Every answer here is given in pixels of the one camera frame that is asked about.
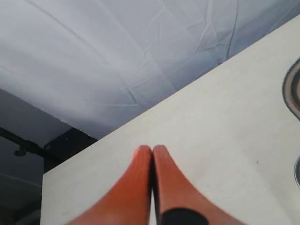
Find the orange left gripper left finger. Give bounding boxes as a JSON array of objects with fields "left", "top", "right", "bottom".
[{"left": 68, "top": 145, "right": 152, "bottom": 225}]

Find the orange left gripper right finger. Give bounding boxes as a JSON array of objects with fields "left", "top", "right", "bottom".
[{"left": 152, "top": 144, "right": 210, "bottom": 225}]

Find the steel two-compartment lunch box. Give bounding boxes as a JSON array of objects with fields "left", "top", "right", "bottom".
[{"left": 282, "top": 57, "right": 300, "bottom": 188}]

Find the black metal frame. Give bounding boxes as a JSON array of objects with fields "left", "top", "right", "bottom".
[{"left": 0, "top": 126, "right": 98, "bottom": 175}]

